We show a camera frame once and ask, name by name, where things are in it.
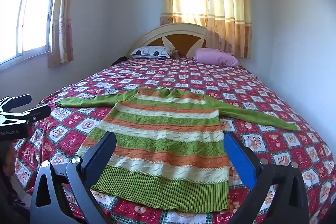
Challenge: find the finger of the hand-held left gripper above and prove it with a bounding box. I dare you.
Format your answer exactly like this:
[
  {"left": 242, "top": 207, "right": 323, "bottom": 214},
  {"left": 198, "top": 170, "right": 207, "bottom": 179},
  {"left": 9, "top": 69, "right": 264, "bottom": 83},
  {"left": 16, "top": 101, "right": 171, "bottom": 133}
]
[
  {"left": 26, "top": 105, "right": 52, "bottom": 125},
  {"left": 0, "top": 94, "right": 32, "bottom": 113}
]

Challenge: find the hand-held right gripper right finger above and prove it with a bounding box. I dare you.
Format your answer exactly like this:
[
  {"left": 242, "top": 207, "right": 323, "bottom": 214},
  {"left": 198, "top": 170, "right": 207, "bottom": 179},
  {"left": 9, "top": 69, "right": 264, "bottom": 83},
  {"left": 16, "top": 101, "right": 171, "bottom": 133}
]
[{"left": 224, "top": 132, "right": 310, "bottom": 224}]

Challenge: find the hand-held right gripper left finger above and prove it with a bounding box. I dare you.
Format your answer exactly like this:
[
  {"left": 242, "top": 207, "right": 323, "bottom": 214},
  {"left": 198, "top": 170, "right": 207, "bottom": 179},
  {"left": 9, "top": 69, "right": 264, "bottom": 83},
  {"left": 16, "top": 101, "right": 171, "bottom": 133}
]
[{"left": 30, "top": 132, "right": 117, "bottom": 224}]

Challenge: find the green orange striped knit sweater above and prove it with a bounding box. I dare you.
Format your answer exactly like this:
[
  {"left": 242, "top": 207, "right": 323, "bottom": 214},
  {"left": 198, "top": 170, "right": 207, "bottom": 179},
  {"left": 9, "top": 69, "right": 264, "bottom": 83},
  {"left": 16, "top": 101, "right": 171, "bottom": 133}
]
[{"left": 55, "top": 88, "right": 298, "bottom": 214}]

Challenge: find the red checkered printed bedspread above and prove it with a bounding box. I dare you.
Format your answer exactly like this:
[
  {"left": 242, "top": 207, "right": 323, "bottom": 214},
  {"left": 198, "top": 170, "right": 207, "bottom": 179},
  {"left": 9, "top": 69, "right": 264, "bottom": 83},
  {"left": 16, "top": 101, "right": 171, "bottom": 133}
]
[{"left": 14, "top": 57, "right": 333, "bottom": 224}]

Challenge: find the dark object beside bed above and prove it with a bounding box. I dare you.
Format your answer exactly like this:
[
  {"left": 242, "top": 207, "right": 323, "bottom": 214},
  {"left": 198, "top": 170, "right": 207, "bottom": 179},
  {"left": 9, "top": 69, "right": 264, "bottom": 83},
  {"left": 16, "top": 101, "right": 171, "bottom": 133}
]
[{"left": 112, "top": 56, "right": 128, "bottom": 66}]

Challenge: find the sliding glass window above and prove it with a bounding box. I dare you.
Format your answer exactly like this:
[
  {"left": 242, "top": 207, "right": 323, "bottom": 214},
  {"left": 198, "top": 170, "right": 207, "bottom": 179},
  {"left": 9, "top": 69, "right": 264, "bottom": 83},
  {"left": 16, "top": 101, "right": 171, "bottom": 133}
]
[{"left": 0, "top": 0, "right": 66, "bottom": 68}]

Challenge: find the pink pillow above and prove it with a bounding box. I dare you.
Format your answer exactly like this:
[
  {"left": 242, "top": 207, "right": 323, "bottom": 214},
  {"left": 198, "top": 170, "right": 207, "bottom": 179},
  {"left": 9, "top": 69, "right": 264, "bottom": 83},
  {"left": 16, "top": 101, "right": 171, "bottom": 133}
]
[{"left": 194, "top": 48, "right": 239, "bottom": 68}]

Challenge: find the white patterned pillow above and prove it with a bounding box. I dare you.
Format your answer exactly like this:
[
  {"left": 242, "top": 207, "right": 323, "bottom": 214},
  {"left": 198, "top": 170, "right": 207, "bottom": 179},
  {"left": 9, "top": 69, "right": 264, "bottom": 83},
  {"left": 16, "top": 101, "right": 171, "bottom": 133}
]
[{"left": 130, "top": 46, "right": 173, "bottom": 59}]

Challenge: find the cream wooden headboard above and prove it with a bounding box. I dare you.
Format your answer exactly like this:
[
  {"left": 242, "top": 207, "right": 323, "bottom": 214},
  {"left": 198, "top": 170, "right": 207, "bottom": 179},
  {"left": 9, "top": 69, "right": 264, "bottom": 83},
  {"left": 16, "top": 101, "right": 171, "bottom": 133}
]
[{"left": 126, "top": 23, "right": 242, "bottom": 67}]

